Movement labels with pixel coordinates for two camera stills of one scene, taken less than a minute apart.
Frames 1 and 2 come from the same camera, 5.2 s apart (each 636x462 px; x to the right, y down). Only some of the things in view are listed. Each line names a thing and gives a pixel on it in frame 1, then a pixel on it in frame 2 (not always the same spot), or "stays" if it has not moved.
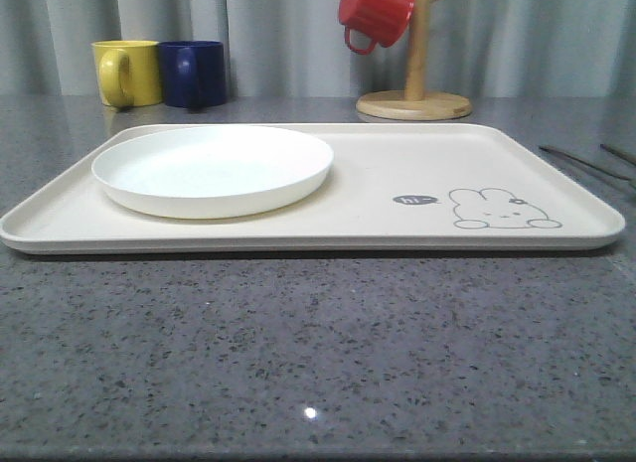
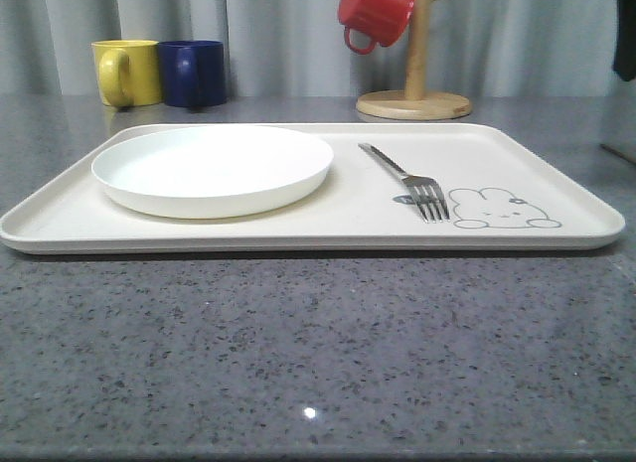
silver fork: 598,169 -> 424,190
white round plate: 212,172 stays
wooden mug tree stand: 415,103 stays
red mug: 382,11 stays
